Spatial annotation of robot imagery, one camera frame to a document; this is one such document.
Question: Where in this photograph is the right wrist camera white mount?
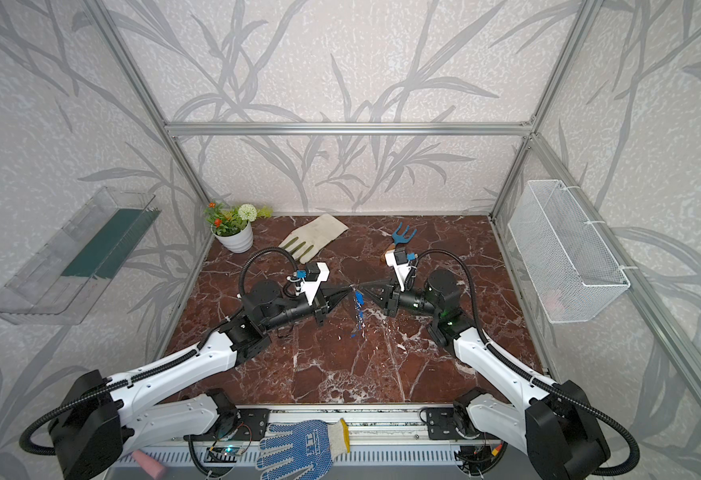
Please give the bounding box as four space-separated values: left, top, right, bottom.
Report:
385 244 418 291

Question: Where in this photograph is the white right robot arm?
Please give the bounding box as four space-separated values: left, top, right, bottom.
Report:
359 269 611 479

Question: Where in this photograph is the clear plastic wall shelf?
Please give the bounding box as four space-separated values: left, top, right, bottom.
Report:
0 187 160 325

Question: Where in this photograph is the white flower pot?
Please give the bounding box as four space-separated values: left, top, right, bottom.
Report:
214 223 254 254

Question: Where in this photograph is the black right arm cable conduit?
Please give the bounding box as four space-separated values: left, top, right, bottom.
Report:
415 248 641 476

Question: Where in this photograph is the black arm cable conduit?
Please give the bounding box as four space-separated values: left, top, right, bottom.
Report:
18 247 300 456
415 248 641 476

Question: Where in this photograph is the blue dotted work glove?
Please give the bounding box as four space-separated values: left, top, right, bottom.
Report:
256 419 351 480

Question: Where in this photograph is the artificial green plant with flowers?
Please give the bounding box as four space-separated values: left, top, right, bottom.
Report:
204 202 272 237

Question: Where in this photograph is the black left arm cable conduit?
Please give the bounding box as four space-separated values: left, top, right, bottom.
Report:
18 247 300 456

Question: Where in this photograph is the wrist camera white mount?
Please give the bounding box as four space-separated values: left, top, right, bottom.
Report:
385 244 418 291
296 262 330 307

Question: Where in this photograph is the pink object at front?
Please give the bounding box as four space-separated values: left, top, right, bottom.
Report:
132 450 166 480

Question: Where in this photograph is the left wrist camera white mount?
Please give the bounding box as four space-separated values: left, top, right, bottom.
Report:
296 262 330 307

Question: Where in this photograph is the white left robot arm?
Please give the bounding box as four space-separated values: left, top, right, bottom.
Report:
48 280 352 479

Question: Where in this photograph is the white wire mesh basket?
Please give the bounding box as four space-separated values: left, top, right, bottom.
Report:
509 179 631 324

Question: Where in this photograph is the cream green gardening glove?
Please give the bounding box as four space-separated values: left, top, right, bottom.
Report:
280 214 348 264

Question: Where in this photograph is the blue garden hand fork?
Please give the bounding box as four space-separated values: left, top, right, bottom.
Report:
384 223 418 265

